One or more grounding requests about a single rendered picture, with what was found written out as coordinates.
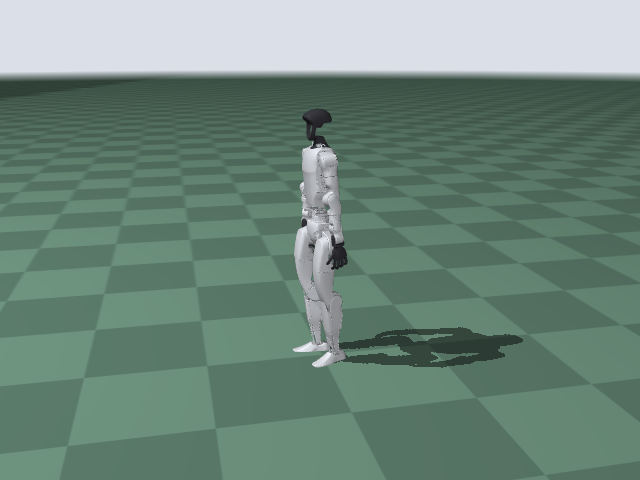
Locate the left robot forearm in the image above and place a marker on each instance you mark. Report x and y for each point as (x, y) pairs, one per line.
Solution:
(335, 227)

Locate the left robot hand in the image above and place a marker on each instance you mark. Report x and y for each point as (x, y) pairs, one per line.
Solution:
(338, 253)

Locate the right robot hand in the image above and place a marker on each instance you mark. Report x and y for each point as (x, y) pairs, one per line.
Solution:
(304, 223)

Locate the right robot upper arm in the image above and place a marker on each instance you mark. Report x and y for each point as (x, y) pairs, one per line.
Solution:
(302, 189)

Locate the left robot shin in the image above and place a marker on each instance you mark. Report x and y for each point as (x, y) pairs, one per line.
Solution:
(332, 322)

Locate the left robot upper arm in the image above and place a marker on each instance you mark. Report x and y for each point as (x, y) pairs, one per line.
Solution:
(328, 163)

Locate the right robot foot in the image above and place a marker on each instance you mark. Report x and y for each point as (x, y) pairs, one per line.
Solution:
(309, 347)

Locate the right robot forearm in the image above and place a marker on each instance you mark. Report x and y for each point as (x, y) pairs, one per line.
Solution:
(306, 209)

